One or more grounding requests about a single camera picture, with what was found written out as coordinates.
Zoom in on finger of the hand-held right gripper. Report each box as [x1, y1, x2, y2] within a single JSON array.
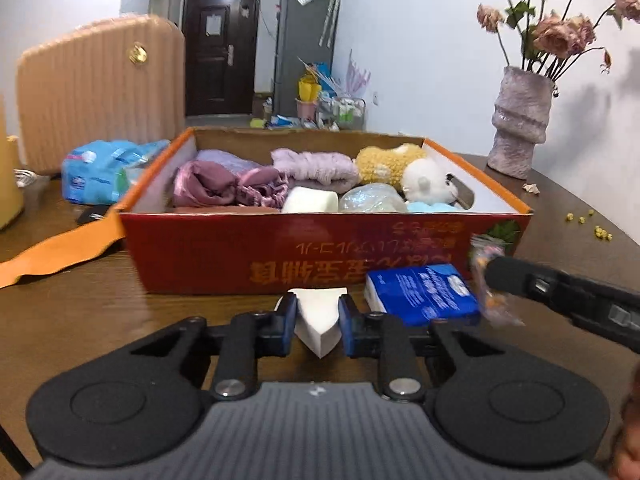
[[485, 255, 640, 354]]

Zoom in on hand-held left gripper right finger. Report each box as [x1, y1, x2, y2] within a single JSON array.
[[338, 294, 507, 403]]

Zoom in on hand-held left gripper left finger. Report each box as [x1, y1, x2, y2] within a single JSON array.
[[127, 291, 300, 402]]

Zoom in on white wedge sponge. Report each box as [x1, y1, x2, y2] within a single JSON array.
[[275, 287, 350, 360]]

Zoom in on colourful clear plastic wrapper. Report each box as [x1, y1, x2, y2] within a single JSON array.
[[468, 233, 527, 331]]

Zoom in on red and orange cardboard box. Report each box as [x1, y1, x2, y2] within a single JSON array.
[[115, 126, 535, 296]]

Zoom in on person's right hand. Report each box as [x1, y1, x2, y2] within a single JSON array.
[[607, 366, 640, 480]]

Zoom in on scattered yellow petal bits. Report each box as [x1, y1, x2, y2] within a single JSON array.
[[564, 209, 614, 242]]

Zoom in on blue pocket tissue pack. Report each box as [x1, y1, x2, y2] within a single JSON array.
[[363, 263, 482, 330]]

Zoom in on white foam roll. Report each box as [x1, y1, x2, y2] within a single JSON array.
[[280, 186, 340, 214]]

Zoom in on clear plastic bag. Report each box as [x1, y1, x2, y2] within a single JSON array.
[[338, 183, 409, 214]]

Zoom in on purple satin cloth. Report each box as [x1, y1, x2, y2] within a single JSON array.
[[172, 149, 291, 209]]

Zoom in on lilac knit cloth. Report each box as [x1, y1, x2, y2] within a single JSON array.
[[271, 148, 361, 194]]

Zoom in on yellow plush toy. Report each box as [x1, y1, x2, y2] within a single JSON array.
[[354, 143, 428, 192]]

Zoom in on white plush toy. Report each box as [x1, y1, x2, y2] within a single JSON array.
[[401, 157, 475, 210]]

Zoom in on textured lilac vase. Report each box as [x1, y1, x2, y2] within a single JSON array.
[[487, 65, 556, 181]]

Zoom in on small black device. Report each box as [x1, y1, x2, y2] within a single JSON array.
[[75, 205, 119, 226]]

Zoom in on blue plastic tissue package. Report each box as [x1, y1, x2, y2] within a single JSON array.
[[60, 138, 171, 206]]

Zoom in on orange cardboard strip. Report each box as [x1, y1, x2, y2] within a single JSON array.
[[0, 209, 127, 289]]

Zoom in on dried pink flowers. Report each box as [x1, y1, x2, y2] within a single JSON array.
[[463, 0, 640, 84]]

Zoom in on grey refrigerator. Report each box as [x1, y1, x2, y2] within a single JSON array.
[[272, 0, 342, 122]]

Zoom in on dark brown door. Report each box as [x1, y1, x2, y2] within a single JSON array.
[[180, 0, 262, 117]]

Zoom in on pink ribbed suitcase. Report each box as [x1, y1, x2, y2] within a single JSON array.
[[14, 14, 186, 177]]

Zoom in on folded umbrella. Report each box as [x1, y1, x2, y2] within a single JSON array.
[[318, 0, 342, 49]]

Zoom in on yellow container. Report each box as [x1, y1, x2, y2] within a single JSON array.
[[0, 94, 27, 232]]

